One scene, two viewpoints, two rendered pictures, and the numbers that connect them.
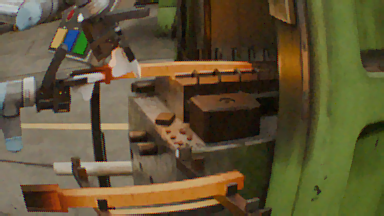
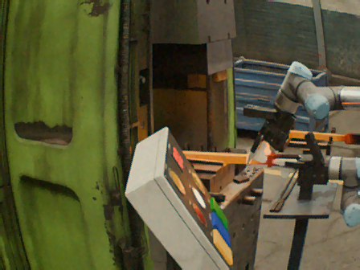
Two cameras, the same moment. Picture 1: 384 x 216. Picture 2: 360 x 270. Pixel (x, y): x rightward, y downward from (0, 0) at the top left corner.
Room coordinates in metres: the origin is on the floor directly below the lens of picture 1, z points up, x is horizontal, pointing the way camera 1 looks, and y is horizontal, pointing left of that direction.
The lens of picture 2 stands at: (2.68, 1.18, 1.53)
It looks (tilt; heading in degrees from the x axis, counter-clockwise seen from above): 15 degrees down; 225
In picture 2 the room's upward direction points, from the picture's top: 1 degrees counter-clockwise
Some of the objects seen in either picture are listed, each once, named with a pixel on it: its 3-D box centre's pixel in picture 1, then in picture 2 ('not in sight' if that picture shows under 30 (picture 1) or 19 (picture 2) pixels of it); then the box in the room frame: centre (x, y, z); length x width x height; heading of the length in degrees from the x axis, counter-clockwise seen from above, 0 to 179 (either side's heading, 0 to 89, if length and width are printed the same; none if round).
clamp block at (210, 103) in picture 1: (226, 116); (226, 160); (1.22, -0.07, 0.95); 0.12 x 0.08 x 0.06; 109
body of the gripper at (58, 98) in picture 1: (52, 91); (314, 169); (1.24, 0.33, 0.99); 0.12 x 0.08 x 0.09; 109
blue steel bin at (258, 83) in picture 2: not in sight; (276, 99); (-2.18, -2.28, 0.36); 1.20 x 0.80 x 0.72; 104
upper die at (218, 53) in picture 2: not in sight; (156, 52); (1.44, -0.15, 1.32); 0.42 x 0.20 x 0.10; 109
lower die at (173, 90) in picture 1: (257, 81); (158, 168); (1.44, -0.15, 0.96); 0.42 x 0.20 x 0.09; 109
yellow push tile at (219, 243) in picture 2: (59, 38); (221, 248); (1.85, 0.47, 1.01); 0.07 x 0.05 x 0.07; 44
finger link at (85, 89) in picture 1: (87, 87); not in sight; (1.26, 0.23, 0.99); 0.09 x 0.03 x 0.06; 106
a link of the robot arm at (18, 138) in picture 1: (11, 128); (349, 199); (1.21, 0.49, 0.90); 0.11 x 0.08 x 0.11; 35
